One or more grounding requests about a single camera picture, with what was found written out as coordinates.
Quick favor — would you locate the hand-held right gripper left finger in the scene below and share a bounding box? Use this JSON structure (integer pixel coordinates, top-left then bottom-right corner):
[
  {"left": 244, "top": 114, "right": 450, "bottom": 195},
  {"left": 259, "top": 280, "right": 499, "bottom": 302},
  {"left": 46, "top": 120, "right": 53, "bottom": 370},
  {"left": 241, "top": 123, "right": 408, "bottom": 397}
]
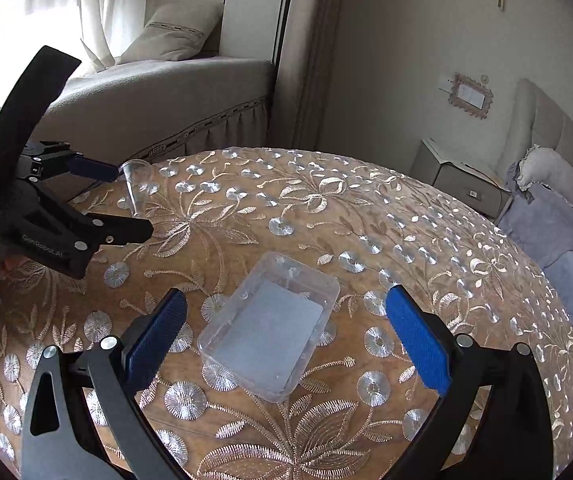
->
[{"left": 21, "top": 287, "right": 190, "bottom": 480}]

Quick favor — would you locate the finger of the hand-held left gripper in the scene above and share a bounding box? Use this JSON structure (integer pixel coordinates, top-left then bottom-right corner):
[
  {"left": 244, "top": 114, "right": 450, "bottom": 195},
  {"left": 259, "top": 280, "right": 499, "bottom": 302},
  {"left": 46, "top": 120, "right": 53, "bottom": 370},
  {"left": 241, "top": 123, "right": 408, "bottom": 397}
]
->
[
  {"left": 54, "top": 212, "right": 154, "bottom": 281},
  {"left": 19, "top": 141, "right": 118, "bottom": 183}
]

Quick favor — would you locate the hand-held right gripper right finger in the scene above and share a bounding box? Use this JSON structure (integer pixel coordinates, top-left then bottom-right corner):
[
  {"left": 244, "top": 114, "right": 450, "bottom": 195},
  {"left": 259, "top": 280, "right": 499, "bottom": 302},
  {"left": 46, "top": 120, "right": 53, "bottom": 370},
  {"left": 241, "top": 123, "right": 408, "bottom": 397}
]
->
[{"left": 385, "top": 285, "right": 553, "bottom": 480}]

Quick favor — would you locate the clear plastic cup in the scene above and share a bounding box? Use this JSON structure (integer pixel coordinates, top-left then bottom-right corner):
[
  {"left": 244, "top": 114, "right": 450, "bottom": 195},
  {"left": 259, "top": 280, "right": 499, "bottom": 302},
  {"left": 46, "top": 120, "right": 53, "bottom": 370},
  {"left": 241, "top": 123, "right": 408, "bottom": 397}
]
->
[{"left": 119, "top": 159, "right": 160, "bottom": 218}]

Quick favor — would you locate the clear plastic food container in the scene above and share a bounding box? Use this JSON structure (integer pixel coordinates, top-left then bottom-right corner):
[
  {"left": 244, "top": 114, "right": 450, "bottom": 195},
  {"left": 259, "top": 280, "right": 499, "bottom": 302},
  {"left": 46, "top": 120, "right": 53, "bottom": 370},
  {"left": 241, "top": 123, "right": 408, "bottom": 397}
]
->
[{"left": 197, "top": 251, "right": 341, "bottom": 403}]

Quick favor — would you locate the embroidered beige tablecloth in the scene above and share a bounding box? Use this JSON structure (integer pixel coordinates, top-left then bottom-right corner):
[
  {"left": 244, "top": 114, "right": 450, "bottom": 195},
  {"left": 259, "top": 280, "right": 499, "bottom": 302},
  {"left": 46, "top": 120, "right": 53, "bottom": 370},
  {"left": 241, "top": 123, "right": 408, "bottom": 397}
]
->
[{"left": 0, "top": 147, "right": 573, "bottom": 480}]

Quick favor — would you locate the beige cushion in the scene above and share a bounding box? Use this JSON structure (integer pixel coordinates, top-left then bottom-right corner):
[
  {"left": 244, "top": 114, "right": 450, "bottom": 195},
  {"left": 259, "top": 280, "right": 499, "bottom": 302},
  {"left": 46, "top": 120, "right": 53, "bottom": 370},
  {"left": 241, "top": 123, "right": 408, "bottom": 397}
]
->
[{"left": 119, "top": 2, "right": 223, "bottom": 63}]

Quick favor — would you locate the white sheer curtain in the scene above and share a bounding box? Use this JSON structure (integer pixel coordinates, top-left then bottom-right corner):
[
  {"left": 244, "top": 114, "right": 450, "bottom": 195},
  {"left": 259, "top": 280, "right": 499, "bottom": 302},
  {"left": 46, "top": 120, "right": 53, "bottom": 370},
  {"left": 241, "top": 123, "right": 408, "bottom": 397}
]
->
[{"left": 79, "top": 0, "right": 160, "bottom": 71}]

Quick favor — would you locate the white nightstand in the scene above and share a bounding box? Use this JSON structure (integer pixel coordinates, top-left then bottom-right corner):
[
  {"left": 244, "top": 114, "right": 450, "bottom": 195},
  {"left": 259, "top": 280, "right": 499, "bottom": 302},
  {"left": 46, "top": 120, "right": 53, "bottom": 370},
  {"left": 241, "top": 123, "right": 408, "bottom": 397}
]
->
[{"left": 413, "top": 138, "right": 514, "bottom": 219}]

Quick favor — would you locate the bed with lilac bedspread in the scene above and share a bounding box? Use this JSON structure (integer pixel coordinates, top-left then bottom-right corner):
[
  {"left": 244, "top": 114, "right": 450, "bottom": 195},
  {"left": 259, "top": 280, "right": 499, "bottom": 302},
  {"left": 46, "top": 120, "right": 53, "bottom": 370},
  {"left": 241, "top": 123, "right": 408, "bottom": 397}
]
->
[{"left": 496, "top": 180, "right": 573, "bottom": 331}]

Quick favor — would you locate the white frilled pillow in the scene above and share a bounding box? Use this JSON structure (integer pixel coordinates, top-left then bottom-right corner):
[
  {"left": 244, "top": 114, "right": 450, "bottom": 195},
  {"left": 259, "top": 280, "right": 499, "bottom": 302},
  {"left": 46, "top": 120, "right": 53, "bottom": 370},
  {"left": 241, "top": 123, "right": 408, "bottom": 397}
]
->
[{"left": 503, "top": 146, "right": 573, "bottom": 206}]

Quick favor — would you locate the beige drape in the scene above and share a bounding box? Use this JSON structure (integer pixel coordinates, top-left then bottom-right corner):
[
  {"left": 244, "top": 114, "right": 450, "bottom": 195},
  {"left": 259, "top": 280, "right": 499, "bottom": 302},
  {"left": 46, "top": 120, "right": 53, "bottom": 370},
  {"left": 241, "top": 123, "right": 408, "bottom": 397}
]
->
[{"left": 271, "top": 0, "right": 347, "bottom": 151}]

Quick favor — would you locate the beige tufted headboard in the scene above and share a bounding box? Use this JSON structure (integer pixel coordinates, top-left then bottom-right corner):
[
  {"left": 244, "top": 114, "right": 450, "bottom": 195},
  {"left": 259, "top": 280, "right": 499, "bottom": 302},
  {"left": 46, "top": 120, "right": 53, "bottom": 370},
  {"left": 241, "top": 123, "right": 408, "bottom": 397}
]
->
[{"left": 496, "top": 78, "right": 573, "bottom": 221}]

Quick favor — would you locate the framed wall switch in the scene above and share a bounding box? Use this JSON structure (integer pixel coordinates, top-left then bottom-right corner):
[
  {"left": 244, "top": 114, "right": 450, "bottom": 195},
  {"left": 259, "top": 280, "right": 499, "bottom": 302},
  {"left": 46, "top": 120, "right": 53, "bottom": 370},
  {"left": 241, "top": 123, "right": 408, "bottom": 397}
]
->
[{"left": 449, "top": 72, "right": 495, "bottom": 121}]

